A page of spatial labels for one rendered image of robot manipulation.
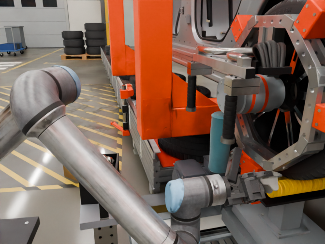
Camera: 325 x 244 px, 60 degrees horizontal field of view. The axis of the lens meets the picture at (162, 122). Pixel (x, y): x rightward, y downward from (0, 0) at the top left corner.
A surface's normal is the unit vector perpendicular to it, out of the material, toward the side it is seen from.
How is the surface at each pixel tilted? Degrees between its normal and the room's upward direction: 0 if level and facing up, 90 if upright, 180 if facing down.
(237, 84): 90
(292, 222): 90
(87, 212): 0
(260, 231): 0
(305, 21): 90
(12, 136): 112
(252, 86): 90
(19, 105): 64
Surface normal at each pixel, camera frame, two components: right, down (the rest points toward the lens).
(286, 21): -0.97, 0.08
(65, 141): 0.25, -0.11
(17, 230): 0.00, -0.94
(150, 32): 0.24, 0.33
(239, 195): 0.17, -0.44
